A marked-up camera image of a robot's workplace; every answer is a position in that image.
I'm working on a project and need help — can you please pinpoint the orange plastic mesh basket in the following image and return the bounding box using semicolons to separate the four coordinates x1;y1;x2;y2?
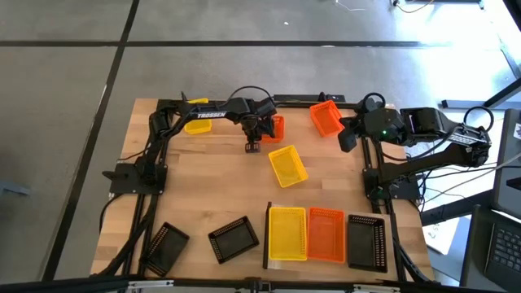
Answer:
306;207;347;264
260;115;285;145
309;99;346;138

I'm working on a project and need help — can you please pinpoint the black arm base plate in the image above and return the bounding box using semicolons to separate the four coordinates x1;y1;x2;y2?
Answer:
361;167;422;201
101;162;169;195

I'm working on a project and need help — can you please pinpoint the black table-level camera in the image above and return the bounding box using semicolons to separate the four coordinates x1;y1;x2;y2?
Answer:
243;277;273;292

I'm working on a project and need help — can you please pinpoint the white paper sheet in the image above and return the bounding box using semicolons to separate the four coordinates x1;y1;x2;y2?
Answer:
422;221;449;256

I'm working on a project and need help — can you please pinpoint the grey floor object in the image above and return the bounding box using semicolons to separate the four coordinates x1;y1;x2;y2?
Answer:
0;181;32;197

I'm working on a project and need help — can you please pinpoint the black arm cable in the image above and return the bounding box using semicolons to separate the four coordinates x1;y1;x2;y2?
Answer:
225;85;277;107
361;92;387;114

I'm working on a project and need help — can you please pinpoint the white cable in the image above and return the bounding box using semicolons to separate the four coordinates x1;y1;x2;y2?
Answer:
422;151;521;182

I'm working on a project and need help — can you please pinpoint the black laptop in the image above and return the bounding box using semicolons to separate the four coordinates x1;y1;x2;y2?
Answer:
483;221;521;293

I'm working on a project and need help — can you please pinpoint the black plastic mesh basket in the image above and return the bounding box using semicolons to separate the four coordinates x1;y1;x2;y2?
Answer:
346;213;388;273
139;221;190;278
207;215;261;265

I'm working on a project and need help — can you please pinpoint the black power cable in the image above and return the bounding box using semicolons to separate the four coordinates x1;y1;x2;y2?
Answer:
99;193;123;235

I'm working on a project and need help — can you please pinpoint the black stand leg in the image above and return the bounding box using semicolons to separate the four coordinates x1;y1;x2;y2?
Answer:
420;190;494;227
440;77;521;112

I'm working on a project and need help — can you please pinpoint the silver aluminium bracket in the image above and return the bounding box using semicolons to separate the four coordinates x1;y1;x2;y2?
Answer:
127;279;175;290
352;283;402;293

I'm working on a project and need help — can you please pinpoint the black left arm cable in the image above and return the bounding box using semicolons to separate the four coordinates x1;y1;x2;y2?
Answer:
225;85;277;107

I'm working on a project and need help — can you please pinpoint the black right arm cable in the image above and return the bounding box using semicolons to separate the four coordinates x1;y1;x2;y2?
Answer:
361;92;387;114

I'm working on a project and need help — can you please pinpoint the black bar bracket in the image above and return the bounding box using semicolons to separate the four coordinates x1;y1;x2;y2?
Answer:
271;92;347;103

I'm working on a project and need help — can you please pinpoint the yellow plastic mesh basket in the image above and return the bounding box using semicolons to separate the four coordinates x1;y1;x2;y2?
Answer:
183;97;213;136
268;206;309;262
267;144;309;189

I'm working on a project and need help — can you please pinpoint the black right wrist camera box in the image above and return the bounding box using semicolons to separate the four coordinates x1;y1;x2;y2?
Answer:
339;127;359;155

